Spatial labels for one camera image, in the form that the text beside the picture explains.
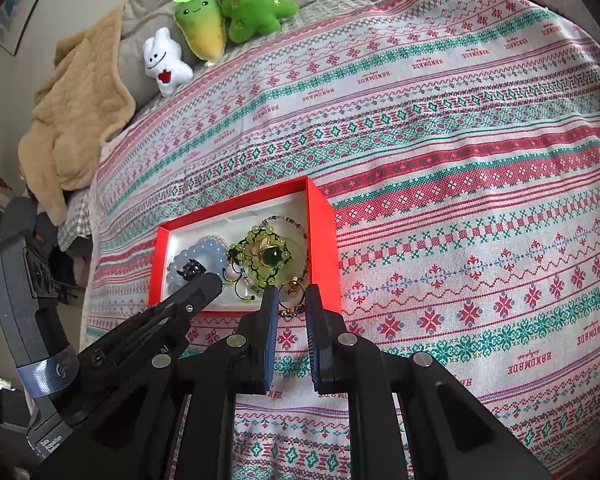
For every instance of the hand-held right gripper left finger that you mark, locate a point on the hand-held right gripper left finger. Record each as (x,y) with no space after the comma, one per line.
(270,340)

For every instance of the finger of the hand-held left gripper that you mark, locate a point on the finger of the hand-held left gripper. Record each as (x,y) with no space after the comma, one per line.
(195,292)

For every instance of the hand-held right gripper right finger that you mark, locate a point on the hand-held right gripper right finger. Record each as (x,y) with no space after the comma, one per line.
(316,345)

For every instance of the red cardboard box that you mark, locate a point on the red cardboard box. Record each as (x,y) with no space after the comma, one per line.
(325,240)

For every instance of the grey checked bed sheet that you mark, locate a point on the grey checked bed sheet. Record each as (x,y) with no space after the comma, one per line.
(77,220)

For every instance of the beige quilted blanket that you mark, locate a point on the beige quilted blanket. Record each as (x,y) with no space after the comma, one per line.
(75,125)

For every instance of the printed blanket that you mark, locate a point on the printed blanket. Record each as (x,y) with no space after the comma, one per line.
(455,160)

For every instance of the white plush toy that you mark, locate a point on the white plush toy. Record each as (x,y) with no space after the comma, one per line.
(165,62)

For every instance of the carrot plush toy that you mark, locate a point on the carrot plush toy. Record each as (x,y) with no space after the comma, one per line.
(200,27)

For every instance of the green star plush toy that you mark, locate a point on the green star plush toy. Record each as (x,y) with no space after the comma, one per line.
(250,7)

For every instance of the framed wall picture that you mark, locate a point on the framed wall picture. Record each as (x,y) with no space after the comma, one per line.
(10,17)

